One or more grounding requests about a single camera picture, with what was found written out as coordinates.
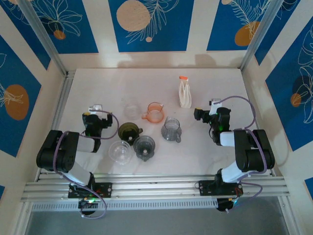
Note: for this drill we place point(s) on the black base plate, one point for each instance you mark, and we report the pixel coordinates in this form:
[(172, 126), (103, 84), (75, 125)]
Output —
[(204, 187), (105, 189)]

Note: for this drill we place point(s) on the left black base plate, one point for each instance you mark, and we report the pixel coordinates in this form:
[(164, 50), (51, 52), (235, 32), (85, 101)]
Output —
[(105, 189)]

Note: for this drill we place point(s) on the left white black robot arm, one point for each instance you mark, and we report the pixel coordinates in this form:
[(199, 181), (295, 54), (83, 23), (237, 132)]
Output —
[(58, 151)]

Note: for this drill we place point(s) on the paper filter stack holder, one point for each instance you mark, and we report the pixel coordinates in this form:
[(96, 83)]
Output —
[(184, 95)]

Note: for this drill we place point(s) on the olive green coffee dripper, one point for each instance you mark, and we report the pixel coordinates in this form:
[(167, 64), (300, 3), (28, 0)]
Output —
[(127, 131)]

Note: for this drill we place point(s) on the grey coffee dripper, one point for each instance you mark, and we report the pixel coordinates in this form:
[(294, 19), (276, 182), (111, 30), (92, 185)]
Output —
[(144, 145)]

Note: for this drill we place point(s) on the clear coffee dripper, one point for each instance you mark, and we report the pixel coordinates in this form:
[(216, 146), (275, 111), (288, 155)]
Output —
[(119, 153)]

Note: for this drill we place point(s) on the aluminium side rail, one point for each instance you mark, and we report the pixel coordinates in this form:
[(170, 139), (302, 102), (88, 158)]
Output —
[(61, 98)]

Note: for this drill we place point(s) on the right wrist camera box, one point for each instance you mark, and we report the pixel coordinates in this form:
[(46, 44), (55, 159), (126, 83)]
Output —
[(214, 104)]

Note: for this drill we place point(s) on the orange plastic carafe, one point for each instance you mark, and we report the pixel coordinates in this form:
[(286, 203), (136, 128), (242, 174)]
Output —
[(154, 115)]

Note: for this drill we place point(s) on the black base electronics box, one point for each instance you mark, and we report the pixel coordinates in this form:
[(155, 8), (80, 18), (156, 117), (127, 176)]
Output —
[(85, 205), (222, 206)]

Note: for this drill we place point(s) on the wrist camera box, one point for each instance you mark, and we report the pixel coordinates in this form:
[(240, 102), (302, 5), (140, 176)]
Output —
[(95, 108), (214, 104)]

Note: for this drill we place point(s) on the aluminium front rail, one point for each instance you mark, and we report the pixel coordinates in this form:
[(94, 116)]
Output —
[(156, 188)]

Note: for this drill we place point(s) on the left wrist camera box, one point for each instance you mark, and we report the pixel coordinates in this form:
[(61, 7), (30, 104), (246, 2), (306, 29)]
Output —
[(95, 108)]

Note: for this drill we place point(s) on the aluminium frame post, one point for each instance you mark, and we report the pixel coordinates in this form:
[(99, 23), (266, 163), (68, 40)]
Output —
[(259, 36), (46, 41)]

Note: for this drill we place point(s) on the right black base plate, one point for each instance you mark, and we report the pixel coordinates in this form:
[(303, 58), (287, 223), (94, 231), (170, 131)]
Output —
[(204, 187)]

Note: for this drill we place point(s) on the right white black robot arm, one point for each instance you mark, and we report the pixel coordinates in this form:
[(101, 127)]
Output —
[(254, 151)]

